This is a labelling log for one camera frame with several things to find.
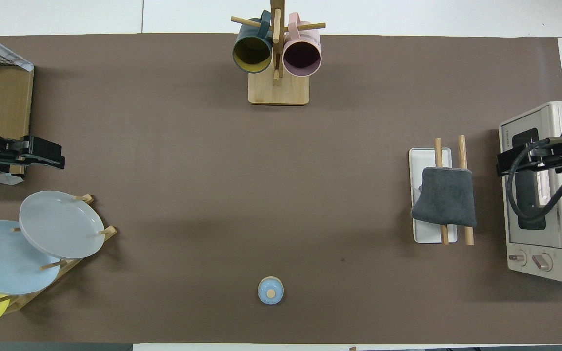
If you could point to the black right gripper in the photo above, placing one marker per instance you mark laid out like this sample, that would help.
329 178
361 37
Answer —
556 158

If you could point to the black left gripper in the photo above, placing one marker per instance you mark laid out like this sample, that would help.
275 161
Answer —
10 153

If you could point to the purple and grey towel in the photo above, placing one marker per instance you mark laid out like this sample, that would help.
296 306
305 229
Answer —
447 200

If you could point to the wooden plate rack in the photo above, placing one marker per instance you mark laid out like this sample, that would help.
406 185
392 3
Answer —
108 233

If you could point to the wooden shelf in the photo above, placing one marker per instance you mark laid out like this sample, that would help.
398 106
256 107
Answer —
10 102

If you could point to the grey plate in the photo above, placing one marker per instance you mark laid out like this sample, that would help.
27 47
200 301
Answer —
61 224

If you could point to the light blue plate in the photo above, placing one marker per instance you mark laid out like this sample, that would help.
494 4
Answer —
3 258

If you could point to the brown table mat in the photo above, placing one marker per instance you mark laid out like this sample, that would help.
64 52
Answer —
286 195

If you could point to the dark teal mug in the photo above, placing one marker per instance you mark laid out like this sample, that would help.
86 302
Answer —
251 53

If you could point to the pink mug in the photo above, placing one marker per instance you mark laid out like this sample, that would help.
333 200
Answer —
302 57

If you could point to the wooden mug tree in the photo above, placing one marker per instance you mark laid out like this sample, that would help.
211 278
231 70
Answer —
278 90

